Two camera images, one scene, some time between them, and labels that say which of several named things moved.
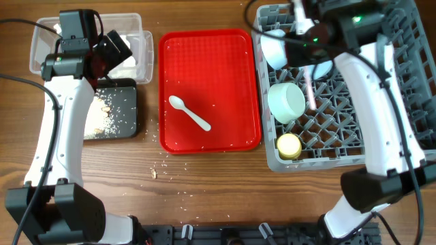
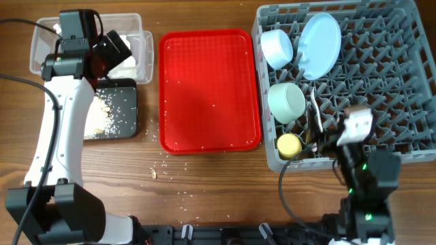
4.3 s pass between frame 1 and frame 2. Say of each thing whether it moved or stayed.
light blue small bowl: stayed
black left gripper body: stayed
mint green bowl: stayed
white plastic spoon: moved
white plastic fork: moved
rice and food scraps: stayed
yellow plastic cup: stayed
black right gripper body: moved
